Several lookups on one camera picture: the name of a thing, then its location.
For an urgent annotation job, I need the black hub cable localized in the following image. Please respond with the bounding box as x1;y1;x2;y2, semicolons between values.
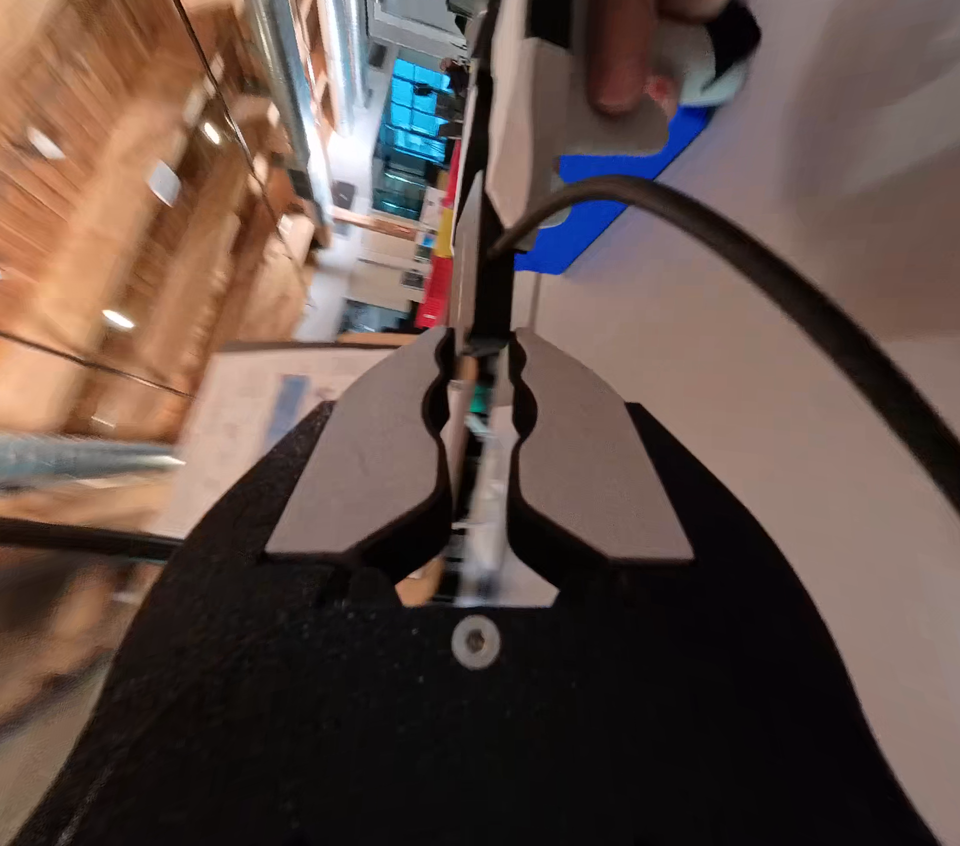
486;175;960;517

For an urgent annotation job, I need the silver air duct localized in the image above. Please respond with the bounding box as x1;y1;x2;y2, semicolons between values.
307;0;376;138

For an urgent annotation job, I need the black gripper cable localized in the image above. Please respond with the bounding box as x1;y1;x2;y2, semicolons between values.
0;516;183;564

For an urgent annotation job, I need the silver metal pipe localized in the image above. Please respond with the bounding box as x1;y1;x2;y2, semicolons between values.
0;430;186;489

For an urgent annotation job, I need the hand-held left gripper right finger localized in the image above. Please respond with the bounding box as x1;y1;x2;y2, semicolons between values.
506;327;695;566

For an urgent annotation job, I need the red box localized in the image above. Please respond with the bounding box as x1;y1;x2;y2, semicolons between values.
414;141;460;330

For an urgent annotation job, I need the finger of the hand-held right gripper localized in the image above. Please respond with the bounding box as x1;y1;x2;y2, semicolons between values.
486;0;585;231
452;170;489;331

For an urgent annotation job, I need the grey desk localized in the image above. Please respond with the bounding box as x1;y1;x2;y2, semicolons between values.
517;0;960;846

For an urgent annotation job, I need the blue mat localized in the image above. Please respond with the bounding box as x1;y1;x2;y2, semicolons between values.
516;104;714;277

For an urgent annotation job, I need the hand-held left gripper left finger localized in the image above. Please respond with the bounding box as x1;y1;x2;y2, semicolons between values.
264;327;457;566

